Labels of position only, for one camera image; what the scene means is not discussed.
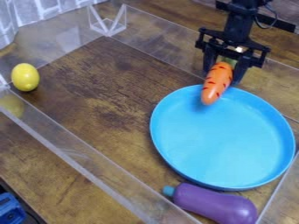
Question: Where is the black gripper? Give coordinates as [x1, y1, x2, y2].
[194, 5, 269, 85]

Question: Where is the orange toy carrot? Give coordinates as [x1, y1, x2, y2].
[200, 61, 232, 105]

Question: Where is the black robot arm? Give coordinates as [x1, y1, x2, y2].
[194, 0, 271, 85]

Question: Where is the black bar on table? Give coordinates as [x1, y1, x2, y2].
[214, 0, 296, 33]

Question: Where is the blue plastic plate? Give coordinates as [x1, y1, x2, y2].
[149, 85, 295, 191]

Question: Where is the purple toy eggplant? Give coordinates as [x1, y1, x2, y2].
[162, 183, 257, 224]

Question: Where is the yellow toy lemon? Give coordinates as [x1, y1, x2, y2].
[10, 63, 40, 92]

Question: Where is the white lattice curtain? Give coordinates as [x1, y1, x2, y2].
[0, 0, 106, 49]

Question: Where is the blue device at corner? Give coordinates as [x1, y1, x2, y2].
[0, 192, 25, 224]

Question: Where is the clear acrylic enclosure wall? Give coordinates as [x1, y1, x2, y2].
[0, 0, 299, 224]

